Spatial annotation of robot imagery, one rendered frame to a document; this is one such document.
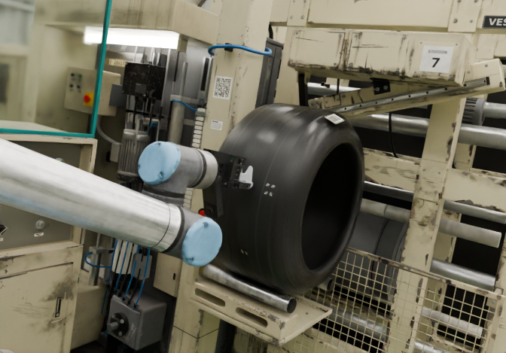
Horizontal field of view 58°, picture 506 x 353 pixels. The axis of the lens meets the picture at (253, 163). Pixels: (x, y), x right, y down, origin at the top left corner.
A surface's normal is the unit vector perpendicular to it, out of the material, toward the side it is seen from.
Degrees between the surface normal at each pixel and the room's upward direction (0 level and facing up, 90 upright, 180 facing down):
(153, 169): 78
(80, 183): 56
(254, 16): 90
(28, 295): 90
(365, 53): 90
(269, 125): 41
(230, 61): 90
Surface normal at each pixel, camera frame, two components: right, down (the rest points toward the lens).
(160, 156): -0.51, -0.21
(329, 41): -0.56, 0.00
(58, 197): 0.59, 0.26
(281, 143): -0.34, -0.60
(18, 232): 0.81, 0.19
